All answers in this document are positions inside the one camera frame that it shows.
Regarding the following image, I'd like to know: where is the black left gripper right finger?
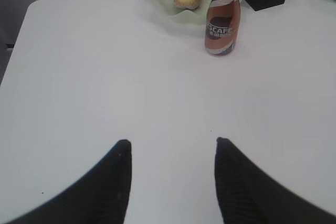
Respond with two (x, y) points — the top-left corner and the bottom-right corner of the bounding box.
(214, 137), (335, 223)

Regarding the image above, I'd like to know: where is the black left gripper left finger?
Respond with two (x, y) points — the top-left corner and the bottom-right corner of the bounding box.
(1, 140), (132, 223)

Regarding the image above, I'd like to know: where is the brown coffee drink bottle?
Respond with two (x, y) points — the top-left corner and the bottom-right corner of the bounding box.
(205, 0), (240, 56)

